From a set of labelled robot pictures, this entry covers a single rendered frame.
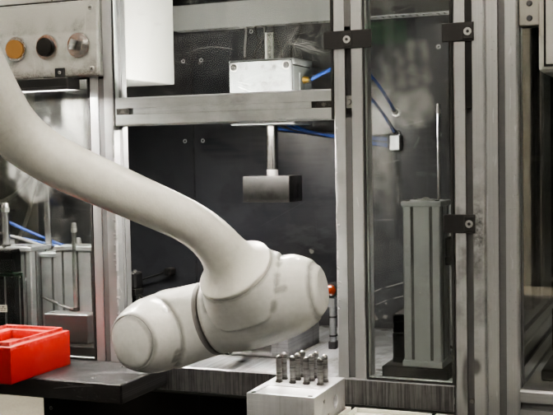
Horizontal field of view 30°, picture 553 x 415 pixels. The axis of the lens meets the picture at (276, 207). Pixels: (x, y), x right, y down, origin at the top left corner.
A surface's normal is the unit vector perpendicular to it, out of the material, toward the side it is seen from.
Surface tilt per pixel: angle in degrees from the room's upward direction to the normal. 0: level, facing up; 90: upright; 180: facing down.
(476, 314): 90
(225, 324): 118
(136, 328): 83
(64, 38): 90
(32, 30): 90
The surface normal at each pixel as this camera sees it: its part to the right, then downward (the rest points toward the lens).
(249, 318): -0.15, 0.52
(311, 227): -0.38, 0.06
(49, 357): 0.93, 0.00
